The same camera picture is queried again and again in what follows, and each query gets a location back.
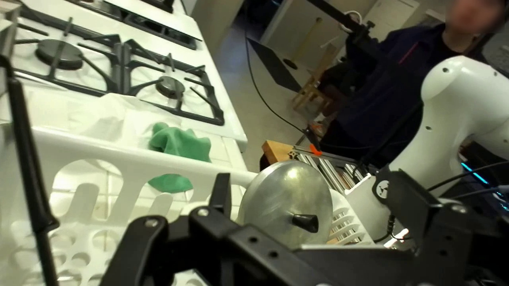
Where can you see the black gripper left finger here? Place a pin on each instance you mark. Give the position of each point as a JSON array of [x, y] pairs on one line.
[[138, 257]]

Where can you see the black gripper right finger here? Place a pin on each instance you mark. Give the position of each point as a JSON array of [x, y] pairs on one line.
[[445, 248]]

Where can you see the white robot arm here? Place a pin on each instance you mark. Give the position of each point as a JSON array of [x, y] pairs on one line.
[[461, 98]]

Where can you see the black ladle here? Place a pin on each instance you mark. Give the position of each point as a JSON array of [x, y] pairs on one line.
[[38, 208]]

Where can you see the white plastic dish rack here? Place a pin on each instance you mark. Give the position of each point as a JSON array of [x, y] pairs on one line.
[[95, 189]]

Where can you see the green cloth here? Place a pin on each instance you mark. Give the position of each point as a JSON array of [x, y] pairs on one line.
[[181, 143]]

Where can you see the person in dark clothes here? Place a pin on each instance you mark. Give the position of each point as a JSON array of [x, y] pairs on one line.
[[386, 108]]

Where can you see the silver pot lid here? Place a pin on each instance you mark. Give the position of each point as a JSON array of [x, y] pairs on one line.
[[289, 202]]

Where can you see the wooden side table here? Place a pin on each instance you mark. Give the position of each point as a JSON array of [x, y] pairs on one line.
[[276, 151]]

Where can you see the white gas stove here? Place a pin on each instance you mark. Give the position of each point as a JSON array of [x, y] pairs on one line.
[[65, 49]]

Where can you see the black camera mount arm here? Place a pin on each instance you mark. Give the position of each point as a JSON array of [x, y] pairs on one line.
[[341, 17]]

